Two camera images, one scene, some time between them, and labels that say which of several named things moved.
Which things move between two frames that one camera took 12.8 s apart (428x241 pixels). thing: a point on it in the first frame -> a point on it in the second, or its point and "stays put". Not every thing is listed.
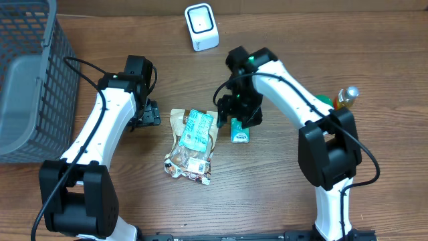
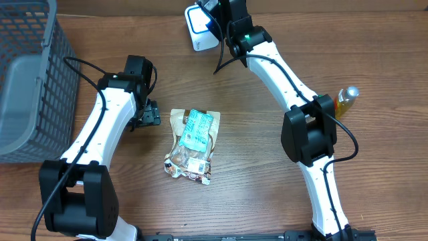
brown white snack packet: [194, 165] stays put
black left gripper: [152, 116] stays put
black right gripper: [241, 109] -> [220, 5]
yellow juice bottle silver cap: [346, 98] stays put
